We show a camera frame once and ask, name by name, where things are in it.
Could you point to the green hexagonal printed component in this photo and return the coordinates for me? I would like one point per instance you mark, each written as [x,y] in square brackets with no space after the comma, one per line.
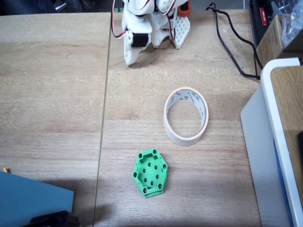
[150,175]

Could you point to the orange table clamp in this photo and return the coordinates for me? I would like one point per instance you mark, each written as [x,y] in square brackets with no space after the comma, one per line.
[184,8]

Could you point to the black office chair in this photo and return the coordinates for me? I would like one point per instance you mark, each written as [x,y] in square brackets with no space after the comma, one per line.
[71,4]

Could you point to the beige masking tape roll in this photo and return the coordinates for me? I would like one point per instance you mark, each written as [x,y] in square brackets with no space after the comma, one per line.
[172,134]

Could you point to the person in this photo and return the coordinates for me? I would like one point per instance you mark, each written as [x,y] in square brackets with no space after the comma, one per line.
[23,6]

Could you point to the black power supply unit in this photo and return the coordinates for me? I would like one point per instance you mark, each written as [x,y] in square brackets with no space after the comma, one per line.
[258,23]

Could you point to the brown cardboard box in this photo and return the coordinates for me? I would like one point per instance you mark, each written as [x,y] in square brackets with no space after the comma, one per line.
[268,45]

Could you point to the clear plastic bag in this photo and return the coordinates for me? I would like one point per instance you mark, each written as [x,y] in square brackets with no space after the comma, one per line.
[292,21]

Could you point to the small yellow piece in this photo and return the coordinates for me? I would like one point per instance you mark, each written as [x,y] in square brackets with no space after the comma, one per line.
[6,169]

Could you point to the blue-grey flat panel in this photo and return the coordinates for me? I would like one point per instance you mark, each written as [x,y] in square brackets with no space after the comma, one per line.
[30,198]

